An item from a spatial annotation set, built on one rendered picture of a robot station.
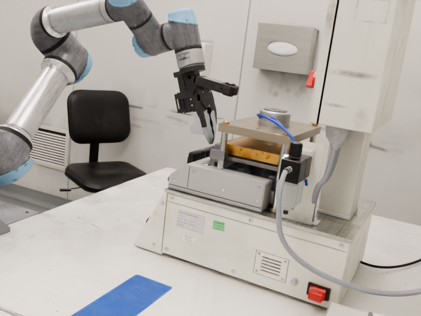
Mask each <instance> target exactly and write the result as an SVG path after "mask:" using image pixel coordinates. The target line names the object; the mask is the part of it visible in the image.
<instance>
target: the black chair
mask: <svg viewBox="0 0 421 316"><path fill-rule="evenodd" d="M67 111H68V130H69V135H70V138H71V139H72V141H74V142H75V143H77V144H90V154H89V162H82V163H72V164H69V165H68V166H66V169H65V176H66V177H68V178H69V179H70V180H72V181H73V182H74V183H75V184H77V185H78V186H79V187H75V188H69V189H60V192H61V191H71V190H72V189H80V188H82V189H83V190H84V191H87V192H92V193H97V192H100V191H103V190H105V189H108V188H111V187H113V186H117V185H119V184H122V183H124V182H127V181H131V180H132V179H136V178H138V177H141V176H144V175H146V174H147V173H146V172H143V171H142V170H140V169H139V168H137V167H135V166H133V165H131V164H130V163H128V162H123V161H108V162H98V151H99V144H101V143H116V142H122V141H124V140H125V139H126V138H127V137H128V136H129V134H130V111H129V102H128V98H127V97H126V96H125V95H124V94H123V93H122V92H119V91H113V90H75V91H72V92H71V93H70V94H69V96H68V99H67Z"/></svg>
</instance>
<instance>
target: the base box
mask: <svg viewBox="0 0 421 316"><path fill-rule="evenodd" d="M372 213H373V210H372V212H371V213H370V215H369V217H368V218H367V220H366V221H365V223H364V225H363V226H362V227H361V230H360V231H359V232H358V234H357V236H356V238H355V239H354V240H353V242H352V243H348V242H345V241H341V240H337V239H334V238H330V237H327V236H323V235H320V234H316V233H312V232H309V231H305V230H302V229H298V228H294V227H291V226H286V225H284V224H282V229H283V235H284V237H285V240H286V241H287V243H288V245H289V246H290V247H291V249H292V250H293V251H294V252H295V253H296V254H297V255H298V256H299V257H300V258H301V259H303V260H304V261H305V262H307V263H308V264H310V265H311V266H313V267H315V268H316V269H318V270H320V271H322V272H324V273H326V274H328V275H331V276H333V277H335V278H337V279H340V280H343V281H345V282H348V283H351V281H352V279H353V277H354V276H355V273H356V271H357V269H358V267H359V266H360V261H362V259H363V256H364V252H365V246H366V241H367V238H368V232H369V228H370V222H371V219H372ZM134 245H135V246H139V247H141V248H144V249H146V250H150V251H153V252H156V253H159V254H161V255H162V254H164V253H166V254H169V255H172V256H176V257H178V258H181V259H183V260H187V261H190V262H193V263H196V264H198V265H202V266H205V267H208V268H210V269H213V270H216V271H219V272H222V273H225V274H228V275H231V276H234V277H237V278H240V279H242V280H245V281H248V282H251V283H255V284H257V285H260V286H263V287H266V288H270V289H272V290H275V291H277V292H281V293H284V294H287V295H290V296H292V297H296V298H299V299H302V300H304V301H307V302H310V303H313V304H316V305H319V306H322V307H325V308H328V306H329V304H330V302H333V303H337V304H340V303H341V301H342V300H343V297H344V296H345V293H346V291H347V289H348V288H346V287H343V286H341V285H338V284H335V283H333V282H331V281H328V280H326V279H324V278H321V277H320V276H318V275H316V274H314V273H312V272H311V271H309V270H308V269H306V268H305V267H303V266H302V265H300V264H299V263H298V262H297V261H296V260H295V259H294V258H293V257H292V256H291V255H289V253H288V252H287V251H286V250H285V248H284V246H283V245H282V243H281V241H280V239H279V236H278V231H277V227H276V223H275V222H273V221H269V220H266V219H262V218H257V217H255V216H251V215H248V214H244V213H240V212H237V211H233V210H230V209H226V208H222V207H218V206H215V205H211V204H207V203H203V202H200V201H196V200H193V199H189V198H186V197H182V196H178V195H175V194H171V193H169V192H164V194H163V195H162V197H161V199H160V201H159V202H158V204H157V206H156V207H155V209H154V211H153V213H152V214H151V216H150V217H149V219H148V221H147V223H146V225H145V226H144V228H143V230H142V232H141V233H140V235H139V236H138V238H137V240H136V242H135V243H134Z"/></svg>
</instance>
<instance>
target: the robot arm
mask: <svg viewBox="0 0 421 316"><path fill-rule="evenodd" d="M119 21H124V22H125V24H126V25H127V26H128V28H129V29H130V31H131V32H132V33H133V37H132V46H133V47H134V51H135V52H136V54H137V55H138V56H140V57H142V58H147V57H150V56H157V55H159V54H161V53H165V52H168V51H172V50H174V51H175V56H176V60H177V66H178V68H179V69H180V70H179V71H178V72H175V73H173V74H174V78H177V80H178V84H179V90H180V93H177V94H175V95H174V97H175V102H176V106H177V112H178V113H189V112H196V113H195V115H194V118H195V123H194V124H193V125H191V126H190V132H191V133H192V134H199V135H205V137H206V139H207V141H208V143H209V144H213V143H214V139H215V136H216V125H217V110H216V105H215V102H214V97H213V94H212V91H211V90H213V91H215V92H219V93H222V94H223V95H225V96H228V97H233V96H234V95H237V93H238V90H239V87H238V86H236V84H233V83H229V82H222V81H219V80H216V79H213V78H209V77H207V76H201V75H200V73H199V72H202V71H205V65H204V64H205V59H204V54H203V50H202V44H201V40H200V34H199V28H198V24H197V20H196V16H195V12H194V10H193V9H191V8H180V9H175V10H173V11H171V12H169V13H168V22H166V23H164V24H159V22H158V21H157V19H156V18H155V16H154V15H153V14H152V12H151V10H150V9H149V8H148V6H147V5H146V3H145V1H144V0H83V1H79V2H76V3H71V4H67V5H64V6H57V5H49V6H46V7H43V8H41V9H40V10H39V11H38V12H37V13H36V14H35V15H34V16H33V19H32V21H31V26H30V35H31V39H32V41H33V43H34V45H35V47H37V49H38V50H39V51H40V52H41V53H42V54H43V56H44V59H43V60H42V62H41V69H42V71H41V72H40V74H39V75H38V77H37V78H36V79H35V81H34V82H33V84H32V85H31V87H30V88H29V90H28V91H27V92H26V94H25V96H24V97H23V98H22V100H21V101H20V103H19V104H18V106H17V107H16V108H15V110H14V112H13V113H12V114H11V116H10V117H9V118H8V120H7V121H6V123H5V124H4V125H0V185H8V184H11V183H14V182H16V181H17V180H18V179H20V178H22V177H23V176H24V175H25V174H26V173H27V172H28V171H29V170H30V168H31V166H32V165H33V159H32V157H31V156H30V155H29V153H30V152H31V150H32V149H33V143H32V141H31V140H32V138H33V137H34V135H35V134H36V132H37V131H38V129H39V128H40V126H41V124H42V123H43V121H44V120H45V118H46V116H47V115H48V114H49V111H50V110H51V109H52V107H53V105H54V104H55V102H56V101H57V99H58V97H59V96H60V95H61V93H62V91H63V90H64V88H65V86H67V85H72V84H75V83H78V82H80V81H82V80H83V79H84V77H85V76H87V74H89V72H90V70H91V68H92V64H93V61H92V58H91V56H90V54H89V53H88V51H87V50H86V48H85V47H83V46H82V44H81V43H80V42H79V41H78V40H77V39H76V37H75V36H74V35H73V33H72V32H71V31H76V30H80V29H86V28H92V27H95V26H101V25H104V24H110V23H116V22H119ZM177 99H178V102H179V107H178V103H177ZM206 110H207V111H206Z"/></svg>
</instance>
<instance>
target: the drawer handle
mask: <svg viewBox="0 0 421 316"><path fill-rule="evenodd" d="M214 147H215V146H214V145H213V146H210V147H206V148H203V149H199V150H195V151H192V152H189V156H188V158H187V163H191V162H195V161H198V160H201V159H204V158H207V157H209V156H210V150H211V149H214Z"/></svg>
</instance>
